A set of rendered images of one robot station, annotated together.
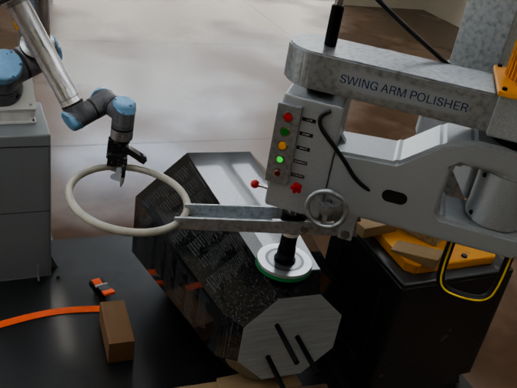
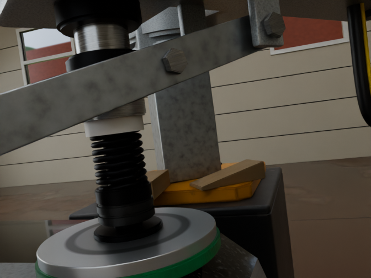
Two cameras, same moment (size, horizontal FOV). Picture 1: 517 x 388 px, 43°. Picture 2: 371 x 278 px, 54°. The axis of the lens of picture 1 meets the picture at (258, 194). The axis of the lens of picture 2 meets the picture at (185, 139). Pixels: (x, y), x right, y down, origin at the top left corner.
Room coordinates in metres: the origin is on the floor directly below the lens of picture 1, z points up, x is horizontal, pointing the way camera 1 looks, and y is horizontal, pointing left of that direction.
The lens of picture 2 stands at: (1.69, 0.11, 0.98)
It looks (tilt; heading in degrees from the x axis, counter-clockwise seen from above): 3 degrees down; 315
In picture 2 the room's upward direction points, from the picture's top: 7 degrees counter-clockwise
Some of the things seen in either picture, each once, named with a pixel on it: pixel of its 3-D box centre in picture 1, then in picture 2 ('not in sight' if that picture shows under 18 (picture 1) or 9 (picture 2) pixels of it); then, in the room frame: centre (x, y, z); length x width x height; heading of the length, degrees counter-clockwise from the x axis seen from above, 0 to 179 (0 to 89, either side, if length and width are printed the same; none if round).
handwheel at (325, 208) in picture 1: (328, 204); not in sight; (1.92, -0.24, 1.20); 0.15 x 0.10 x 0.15; 79
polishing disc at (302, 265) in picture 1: (284, 260); (130, 235); (2.06, -0.14, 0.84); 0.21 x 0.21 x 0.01
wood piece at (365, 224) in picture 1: (374, 224); (145, 185); (2.53, -0.53, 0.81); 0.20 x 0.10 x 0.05; 125
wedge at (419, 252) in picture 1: (417, 250); (226, 174); (2.37, -0.71, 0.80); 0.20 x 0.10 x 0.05; 64
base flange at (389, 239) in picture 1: (424, 233); (189, 180); (2.59, -0.78, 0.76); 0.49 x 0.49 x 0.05; 27
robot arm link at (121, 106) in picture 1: (123, 114); not in sight; (2.39, 0.59, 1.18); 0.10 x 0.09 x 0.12; 50
